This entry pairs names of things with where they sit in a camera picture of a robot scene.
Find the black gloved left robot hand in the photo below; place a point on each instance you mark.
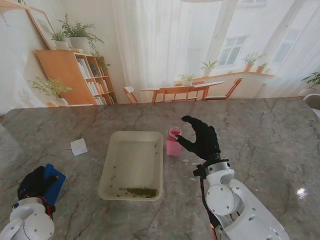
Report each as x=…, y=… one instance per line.
x=35, y=182

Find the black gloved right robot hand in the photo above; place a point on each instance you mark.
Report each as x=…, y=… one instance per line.
x=206, y=142

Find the square pink jar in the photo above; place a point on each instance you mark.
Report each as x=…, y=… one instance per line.
x=172, y=147

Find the white square jar lid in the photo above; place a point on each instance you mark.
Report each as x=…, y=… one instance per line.
x=78, y=147

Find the cream baking tray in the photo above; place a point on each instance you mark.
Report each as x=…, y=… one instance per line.
x=132, y=160

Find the green beans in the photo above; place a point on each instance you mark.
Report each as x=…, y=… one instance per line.
x=141, y=191

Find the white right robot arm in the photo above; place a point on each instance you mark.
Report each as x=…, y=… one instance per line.
x=230, y=205

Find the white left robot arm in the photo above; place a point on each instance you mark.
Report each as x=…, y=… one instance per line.
x=30, y=222

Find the wooden chair with backrest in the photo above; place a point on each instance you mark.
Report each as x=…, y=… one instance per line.
x=182, y=93

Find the wooden dining table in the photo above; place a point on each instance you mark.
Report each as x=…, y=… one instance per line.
x=182, y=86

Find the bushy plant terracotta pot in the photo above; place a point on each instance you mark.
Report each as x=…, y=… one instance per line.
x=250, y=65

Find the small plant terracotta pot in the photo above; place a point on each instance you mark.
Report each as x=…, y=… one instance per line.
x=261, y=68

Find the wooden bookshelf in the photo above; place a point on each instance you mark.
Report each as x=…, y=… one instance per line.
x=62, y=75

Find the white rounded chair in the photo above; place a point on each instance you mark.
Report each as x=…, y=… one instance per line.
x=313, y=101

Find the broad leaf potted plant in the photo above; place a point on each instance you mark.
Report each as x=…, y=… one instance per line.
x=312, y=80

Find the trailing ivy plant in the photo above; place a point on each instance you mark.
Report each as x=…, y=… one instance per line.
x=101, y=61

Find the large plant white pot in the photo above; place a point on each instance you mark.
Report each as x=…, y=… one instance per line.
x=78, y=42

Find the leaning wooden picture frame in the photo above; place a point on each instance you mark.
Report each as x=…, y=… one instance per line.
x=41, y=27

